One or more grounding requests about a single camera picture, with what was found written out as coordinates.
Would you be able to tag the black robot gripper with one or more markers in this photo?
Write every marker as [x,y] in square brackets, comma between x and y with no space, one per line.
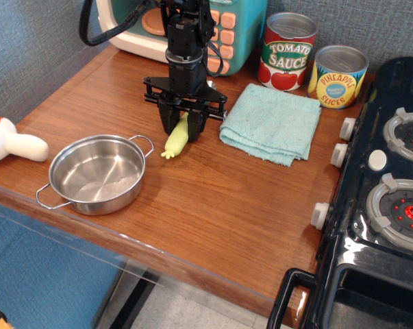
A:
[185,89]

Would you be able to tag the tomato sauce can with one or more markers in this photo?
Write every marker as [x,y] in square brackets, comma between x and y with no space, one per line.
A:
[288,44]

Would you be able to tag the stainless steel pot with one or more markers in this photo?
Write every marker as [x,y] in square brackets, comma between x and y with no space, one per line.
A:
[97,175]

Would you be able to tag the toy microwave oven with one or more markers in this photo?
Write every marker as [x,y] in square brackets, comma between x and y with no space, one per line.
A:
[238,29]

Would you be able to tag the spoon with yellow-green handle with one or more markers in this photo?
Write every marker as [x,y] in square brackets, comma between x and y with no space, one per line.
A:
[179,136]

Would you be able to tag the white brown plush mushroom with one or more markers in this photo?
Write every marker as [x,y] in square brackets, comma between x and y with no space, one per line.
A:
[22,145]

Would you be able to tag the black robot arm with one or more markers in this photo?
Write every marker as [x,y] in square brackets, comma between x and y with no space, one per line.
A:
[189,28]

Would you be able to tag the dark blue toy stove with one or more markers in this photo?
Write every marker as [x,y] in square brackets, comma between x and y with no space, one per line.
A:
[364,276]

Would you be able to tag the pineapple slices can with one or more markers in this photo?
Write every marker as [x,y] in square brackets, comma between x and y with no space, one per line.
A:
[337,76]

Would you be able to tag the light blue folded cloth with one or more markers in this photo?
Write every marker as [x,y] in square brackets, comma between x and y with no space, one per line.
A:
[272,125]

